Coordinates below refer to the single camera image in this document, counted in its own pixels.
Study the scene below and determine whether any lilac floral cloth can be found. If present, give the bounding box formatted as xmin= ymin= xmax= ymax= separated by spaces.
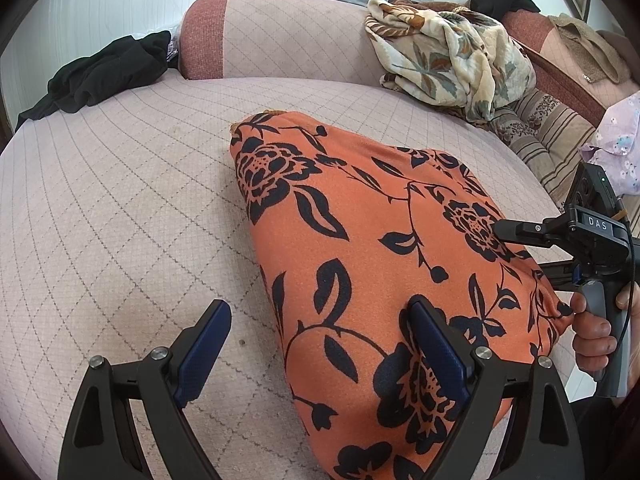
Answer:
xmin=580 ymin=91 xmax=640 ymax=201

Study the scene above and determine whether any pink quilted bed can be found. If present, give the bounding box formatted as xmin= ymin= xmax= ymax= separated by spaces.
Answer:
xmin=0 ymin=76 xmax=576 ymax=480

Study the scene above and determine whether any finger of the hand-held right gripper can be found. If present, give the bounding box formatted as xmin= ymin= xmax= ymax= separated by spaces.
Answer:
xmin=494 ymin=217 xmax=551 ymax=250
xmin=537 ymin=259 xmax=583 ymax=293

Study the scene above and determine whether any pink padded bed rail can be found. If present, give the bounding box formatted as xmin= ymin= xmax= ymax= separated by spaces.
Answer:
xmin=500 ymin=10 xmax=640 ymax=126

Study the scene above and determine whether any cream floral blanket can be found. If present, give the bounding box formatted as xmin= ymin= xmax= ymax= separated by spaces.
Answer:
xmin=364 ymin=0 xmax=537 ymax=123

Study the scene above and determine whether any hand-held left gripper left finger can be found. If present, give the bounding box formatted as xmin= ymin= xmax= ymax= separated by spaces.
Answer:
xmin=57 ymin=299 xmax=233 ymax=480

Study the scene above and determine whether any pink quilted bolster cushion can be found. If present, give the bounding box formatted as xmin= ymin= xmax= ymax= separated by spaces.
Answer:
xmin=177 ymin=0 xmax=396 ymax=81

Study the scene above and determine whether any beige fleece garment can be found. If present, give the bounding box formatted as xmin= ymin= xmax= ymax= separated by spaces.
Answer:
xmin=547 ymin=12 xmax=633 ymax=83

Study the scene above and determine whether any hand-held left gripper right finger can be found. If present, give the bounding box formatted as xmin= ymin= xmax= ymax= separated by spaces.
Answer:
xmin=407 ymin=296 xmax=586 ymax=480

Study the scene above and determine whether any clear plastic bag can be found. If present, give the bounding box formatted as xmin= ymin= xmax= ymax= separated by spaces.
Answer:
xmin=162 ymin=22 xmax=183 ymax=68

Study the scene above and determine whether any brown striped cushion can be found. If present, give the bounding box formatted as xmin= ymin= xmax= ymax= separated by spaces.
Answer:
xmin=487 ymin=87 xmax=598 ymax=208

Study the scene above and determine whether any person's dark clothing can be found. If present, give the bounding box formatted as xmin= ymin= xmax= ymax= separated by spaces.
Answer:
xmin=570 ymin=392 xmax=640 ymax=480

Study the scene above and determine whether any person's right hand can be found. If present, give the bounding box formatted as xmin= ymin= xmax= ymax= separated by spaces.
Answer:
xmin=570 ymin=280 xmax=640 ymax=372

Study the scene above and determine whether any orange black floral garment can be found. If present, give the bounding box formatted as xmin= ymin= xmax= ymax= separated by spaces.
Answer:
xmin=229 ymin=110 xmax=573 ymax=480

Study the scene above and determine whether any black cloth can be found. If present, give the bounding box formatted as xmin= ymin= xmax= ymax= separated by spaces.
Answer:
xmin=15 ymin=30 xmax=173 ymax=131

